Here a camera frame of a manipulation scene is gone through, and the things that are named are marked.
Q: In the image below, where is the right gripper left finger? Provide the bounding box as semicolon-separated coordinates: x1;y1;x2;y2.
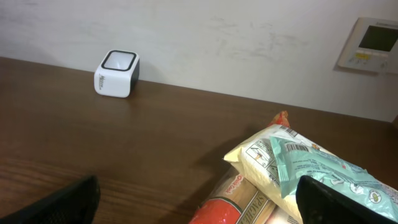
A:
1;175;101;224

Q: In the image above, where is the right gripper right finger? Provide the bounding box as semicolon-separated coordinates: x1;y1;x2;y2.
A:
295;175;395;224

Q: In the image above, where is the teal wipes pack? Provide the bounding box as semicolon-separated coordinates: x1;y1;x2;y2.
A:
270;136;397;222

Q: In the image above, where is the yellow snack bag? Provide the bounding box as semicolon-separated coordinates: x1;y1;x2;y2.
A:
223;124;328;223

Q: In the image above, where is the orange spaghetti pack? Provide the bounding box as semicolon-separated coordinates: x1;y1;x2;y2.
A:
189;166;278;224

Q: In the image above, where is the white tube with tan cap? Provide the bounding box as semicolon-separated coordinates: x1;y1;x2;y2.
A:
265;207;299;224

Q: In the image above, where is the white barcode scanner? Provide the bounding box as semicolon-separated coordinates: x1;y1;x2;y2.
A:
94;50;140;98

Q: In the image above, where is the wall control panel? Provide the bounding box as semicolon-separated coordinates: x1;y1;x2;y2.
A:
337;17;397;75

